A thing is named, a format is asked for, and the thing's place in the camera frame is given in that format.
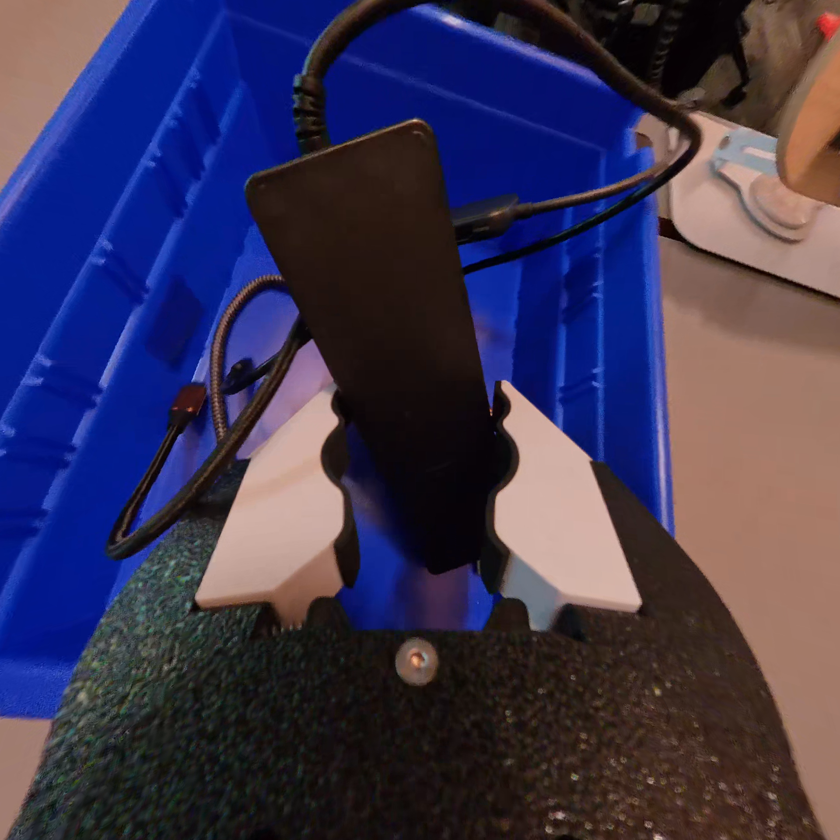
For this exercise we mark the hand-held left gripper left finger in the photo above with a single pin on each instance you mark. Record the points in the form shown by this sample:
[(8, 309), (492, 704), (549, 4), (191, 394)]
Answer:
[(275, 525)]

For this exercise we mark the black usb hub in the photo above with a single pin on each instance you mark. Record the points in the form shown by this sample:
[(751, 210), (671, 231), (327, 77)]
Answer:
[(367, 295)]

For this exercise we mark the blue plastic bin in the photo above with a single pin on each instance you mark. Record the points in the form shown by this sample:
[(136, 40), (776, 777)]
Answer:
[(98, 262)]

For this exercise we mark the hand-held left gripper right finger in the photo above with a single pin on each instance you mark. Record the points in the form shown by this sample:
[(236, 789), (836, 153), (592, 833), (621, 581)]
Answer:
[(564, 525)]

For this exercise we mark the instruction sheet on wooden stand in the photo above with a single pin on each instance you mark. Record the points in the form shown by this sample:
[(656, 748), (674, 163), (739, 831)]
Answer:
[(695, 197)]

